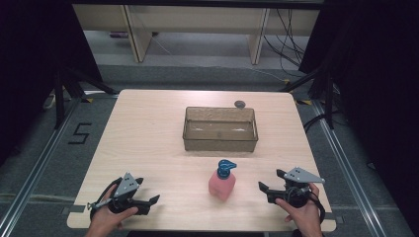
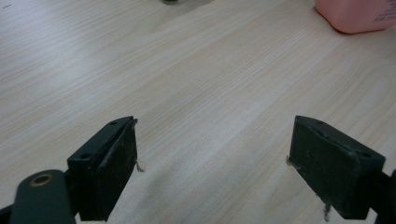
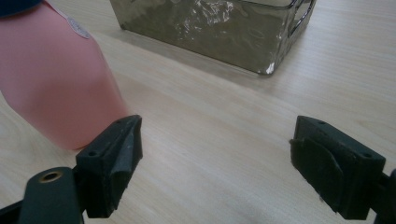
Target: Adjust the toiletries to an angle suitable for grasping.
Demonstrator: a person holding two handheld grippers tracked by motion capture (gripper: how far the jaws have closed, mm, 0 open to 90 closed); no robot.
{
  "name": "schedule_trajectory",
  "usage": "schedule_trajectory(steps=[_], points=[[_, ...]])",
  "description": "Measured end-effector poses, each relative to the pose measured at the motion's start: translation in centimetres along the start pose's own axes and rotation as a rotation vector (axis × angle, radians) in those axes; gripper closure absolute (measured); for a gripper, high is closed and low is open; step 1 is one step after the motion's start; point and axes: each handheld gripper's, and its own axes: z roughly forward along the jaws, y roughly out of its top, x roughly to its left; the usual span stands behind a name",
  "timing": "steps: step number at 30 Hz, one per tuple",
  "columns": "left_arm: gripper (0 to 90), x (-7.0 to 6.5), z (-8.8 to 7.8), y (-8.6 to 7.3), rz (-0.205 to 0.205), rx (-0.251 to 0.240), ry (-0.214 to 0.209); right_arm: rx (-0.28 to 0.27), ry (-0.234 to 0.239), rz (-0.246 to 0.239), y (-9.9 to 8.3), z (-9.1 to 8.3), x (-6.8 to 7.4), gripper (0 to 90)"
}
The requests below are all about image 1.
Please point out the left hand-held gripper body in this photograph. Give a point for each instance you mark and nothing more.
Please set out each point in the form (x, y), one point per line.
(126, 185)

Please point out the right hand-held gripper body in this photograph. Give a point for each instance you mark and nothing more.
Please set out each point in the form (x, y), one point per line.
(299, 177)

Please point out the pink soap bottle blue pump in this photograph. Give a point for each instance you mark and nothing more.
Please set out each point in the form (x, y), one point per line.
(222, 182)

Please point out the clear brown plastic box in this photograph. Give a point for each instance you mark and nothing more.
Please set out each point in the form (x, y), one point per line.
(220, 130)

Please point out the person's left hand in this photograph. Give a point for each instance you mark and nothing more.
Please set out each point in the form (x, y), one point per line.
(108, 217)

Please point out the person's right hand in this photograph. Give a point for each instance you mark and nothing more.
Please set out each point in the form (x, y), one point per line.
(304, 215)

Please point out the yellow black tape marker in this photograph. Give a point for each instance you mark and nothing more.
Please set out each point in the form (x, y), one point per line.
(87, 99)
(304, 102)

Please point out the small grey round cap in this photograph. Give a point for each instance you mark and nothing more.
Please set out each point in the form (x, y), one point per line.
(239, 104)

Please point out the black tripod stand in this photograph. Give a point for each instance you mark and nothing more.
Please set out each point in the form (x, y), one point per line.
(327, 95)
(61, 98)

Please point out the dark curtain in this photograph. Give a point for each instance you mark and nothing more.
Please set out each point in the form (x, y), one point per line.
(33, 65)
(378, 82)

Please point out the beige wooden desk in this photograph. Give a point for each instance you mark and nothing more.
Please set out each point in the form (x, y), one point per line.
(197, 18)

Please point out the metal floor rail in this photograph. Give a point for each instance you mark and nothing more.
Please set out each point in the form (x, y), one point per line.
(346, 164)
(36, 171)

